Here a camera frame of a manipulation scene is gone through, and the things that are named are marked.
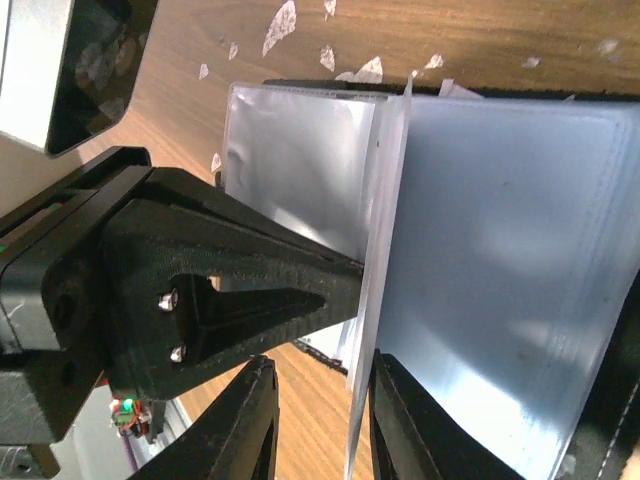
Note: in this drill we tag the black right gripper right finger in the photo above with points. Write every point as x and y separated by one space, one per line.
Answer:
412 437

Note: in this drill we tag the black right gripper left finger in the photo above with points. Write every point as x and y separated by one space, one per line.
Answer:
235 438

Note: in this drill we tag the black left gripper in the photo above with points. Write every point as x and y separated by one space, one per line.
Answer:
52 291

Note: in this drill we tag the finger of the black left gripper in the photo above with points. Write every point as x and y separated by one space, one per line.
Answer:
200 283

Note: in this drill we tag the black leather card holder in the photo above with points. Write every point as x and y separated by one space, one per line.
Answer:
500 244

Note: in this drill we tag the white plastic shard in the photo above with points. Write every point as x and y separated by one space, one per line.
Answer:
370 73
435 62
203 71

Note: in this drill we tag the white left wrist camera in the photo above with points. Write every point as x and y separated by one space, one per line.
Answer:
69 68

